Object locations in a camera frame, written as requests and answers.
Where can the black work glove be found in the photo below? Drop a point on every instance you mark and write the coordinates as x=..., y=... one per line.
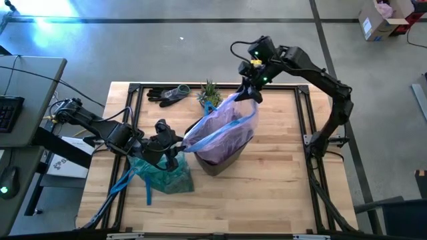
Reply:
x=163, y=96

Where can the red plastic crate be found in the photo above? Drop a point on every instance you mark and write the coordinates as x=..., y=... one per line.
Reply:
x=413, y=18

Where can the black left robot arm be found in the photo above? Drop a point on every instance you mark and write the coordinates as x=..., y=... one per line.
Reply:
x=100, y=128

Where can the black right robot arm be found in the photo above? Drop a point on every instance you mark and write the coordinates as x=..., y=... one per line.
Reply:
x=320, y=76

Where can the black keyboard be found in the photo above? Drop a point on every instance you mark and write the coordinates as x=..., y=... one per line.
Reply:
x=8, y=113

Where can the grey desk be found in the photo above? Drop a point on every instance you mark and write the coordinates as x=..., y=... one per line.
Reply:
x=30, y=100

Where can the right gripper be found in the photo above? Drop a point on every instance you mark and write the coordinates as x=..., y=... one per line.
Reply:
x=263, y=75

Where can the cardboard box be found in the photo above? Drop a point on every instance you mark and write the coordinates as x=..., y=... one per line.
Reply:
x=377, y=25

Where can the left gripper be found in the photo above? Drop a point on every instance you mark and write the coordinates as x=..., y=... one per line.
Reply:
x=158, y=146

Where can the white printed box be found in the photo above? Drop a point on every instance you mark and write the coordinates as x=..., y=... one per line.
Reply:
x=66, y=166

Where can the small pink plastic bag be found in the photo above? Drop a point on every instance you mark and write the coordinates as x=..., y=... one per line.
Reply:
x=384, y=9

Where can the dark office chair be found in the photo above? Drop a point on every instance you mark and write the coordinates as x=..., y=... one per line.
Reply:
x=403, y=220

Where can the dark grey trash bin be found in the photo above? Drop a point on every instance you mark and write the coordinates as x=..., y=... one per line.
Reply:
x=217, y=168

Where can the teal plastic trash bag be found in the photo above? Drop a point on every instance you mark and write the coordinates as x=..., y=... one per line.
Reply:
x=170, y=180

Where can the silver aluminium bar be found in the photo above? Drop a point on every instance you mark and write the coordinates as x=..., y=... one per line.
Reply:
x=419, y=100

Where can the black computer mouse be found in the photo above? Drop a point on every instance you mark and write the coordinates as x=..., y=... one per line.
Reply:
x=8, y=181

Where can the succulent plant in pot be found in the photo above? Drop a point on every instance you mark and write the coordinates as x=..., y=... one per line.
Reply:
x=210, y=95

